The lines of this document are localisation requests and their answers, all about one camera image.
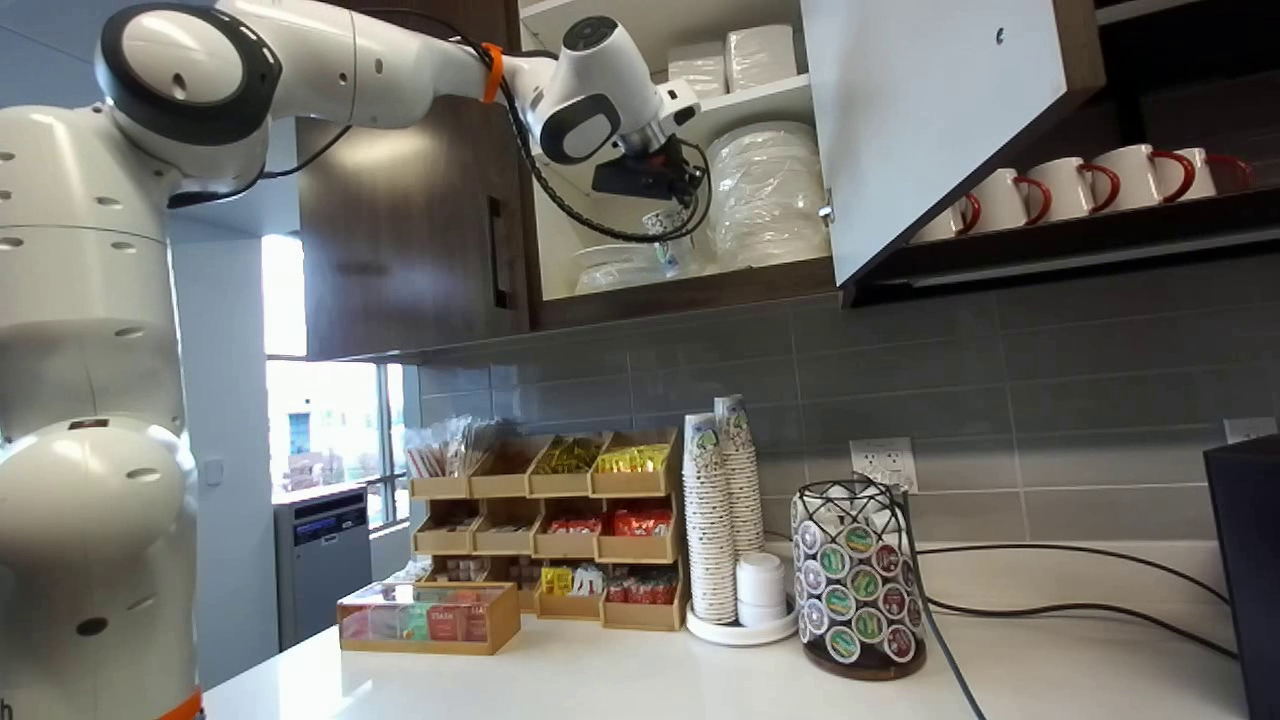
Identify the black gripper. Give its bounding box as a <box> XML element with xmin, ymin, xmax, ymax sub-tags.
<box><xmin>593</xmin><ymin>135</ymin><xmax>707</xmax><ymax>202</ymax></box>

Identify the patterned paper cup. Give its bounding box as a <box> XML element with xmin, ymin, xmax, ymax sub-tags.
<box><xmin>651</xmin><ymin>234</ymin><xmax>699</xmax><ymax>280</ymax></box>

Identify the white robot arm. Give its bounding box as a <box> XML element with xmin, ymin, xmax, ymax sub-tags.
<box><xmin>0</xmin><ymin>0</ymin><xmax>698</xmax><ymax>720</ymax></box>

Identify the dark wood upper cabinet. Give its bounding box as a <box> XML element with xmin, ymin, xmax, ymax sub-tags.
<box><xmin>288</xmin><ymin>0</ymin><xmax>543</xmax><ymax>363</ymax></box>

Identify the white open cabinet door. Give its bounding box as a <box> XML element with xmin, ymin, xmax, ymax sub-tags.
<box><xmin>799</xmin><ymin>0</ymin><xmax>1103</xmax><ymax>287</ymax></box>

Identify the stack of white plates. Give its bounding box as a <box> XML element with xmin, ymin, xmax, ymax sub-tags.
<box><xmin>707</xmin><ymin>118</ymin><xmax>829</xmax><ymax>269</ymax></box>

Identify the stack of paper cups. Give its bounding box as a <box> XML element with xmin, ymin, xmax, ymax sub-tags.
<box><xmin>682</xmin><ymin>413</ymin><xmax>737</xmax><ymax>625</ymax></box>
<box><xmin>714</xmin><ymin>391</ymin><xmax>763</xmax><ymax>551</ymax></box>

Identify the wooden tiered condiment rack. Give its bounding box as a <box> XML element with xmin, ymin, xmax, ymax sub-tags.
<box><xmin>407</xmin><ymin>431</ymin><xmax>685</xmax><ymax>631</ymax></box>

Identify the stack of white lids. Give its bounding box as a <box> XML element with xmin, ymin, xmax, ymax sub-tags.
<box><xmin>737</xmin><ymin>551</ymin><xmax>790</xmax><ymax>628</ymax></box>

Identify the white round tray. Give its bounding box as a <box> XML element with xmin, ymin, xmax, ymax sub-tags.
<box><xmin>685</xmin><ymin>608</ymin><xmax>795</xmax><ymax>648</ymax></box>

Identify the wooden tea box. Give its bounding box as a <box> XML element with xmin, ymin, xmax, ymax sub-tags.
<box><xmin>335</xmin><ymin>580</ymin><xmax>522</xmax><ymax>654</ymax></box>

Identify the black coffee machine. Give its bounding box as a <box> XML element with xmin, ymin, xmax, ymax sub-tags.
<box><xmin>1203</xmin><ymin>437</ymin><xmax>1280</xmax><ymax>720</ymax></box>

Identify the black cabinet handle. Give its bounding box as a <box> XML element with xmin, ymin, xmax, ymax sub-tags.
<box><xmin>485</xmin><ymin>195</ymin><xmax>510</xmax><ymax>313</ymax></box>

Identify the white red-handled mug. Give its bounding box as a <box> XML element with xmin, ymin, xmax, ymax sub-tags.
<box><xmin>917</xmin><ymin>166</ymin><xmax>1029</xmax><ymax>243</ymax></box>
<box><xmin>1032</xmin><ymin>155</ymin><xmax>1122</xmax><ymax>222</ymax></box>
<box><xmin>1098</xmin><ymin>145</ymin><xmax>1196</xmax><ymax>210</ymax></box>

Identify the wall power outlet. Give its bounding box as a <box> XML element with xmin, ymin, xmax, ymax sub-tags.
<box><xmin>849</xmin><ymin>437</ymin><xmax>919</xmax><ymax>491</ymax></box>

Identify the wire coffee pod holder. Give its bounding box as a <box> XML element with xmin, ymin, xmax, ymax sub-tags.
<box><xmin>794</xmin><ymin>475</ymin><xmax>929</xmax><ymax>680</ymax></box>

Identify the black power cable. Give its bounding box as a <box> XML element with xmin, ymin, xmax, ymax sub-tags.
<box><xmin>914</xmin><ymin>535</ymin><xmax>1245</xmax><ymax>720</ymax></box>

